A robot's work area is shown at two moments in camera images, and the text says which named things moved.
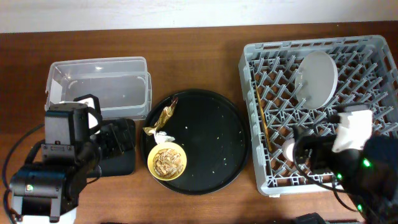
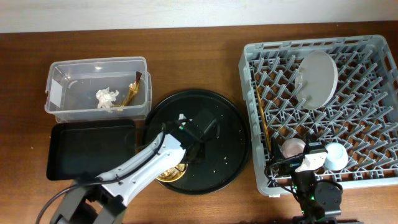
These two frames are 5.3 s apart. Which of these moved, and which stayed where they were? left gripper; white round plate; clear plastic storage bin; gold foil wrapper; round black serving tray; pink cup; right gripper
Moved: left gripper; right gripper; gold foil wrapper
Stayed: round black serving tray; pink cup; white round plate; clear plastic storage bin
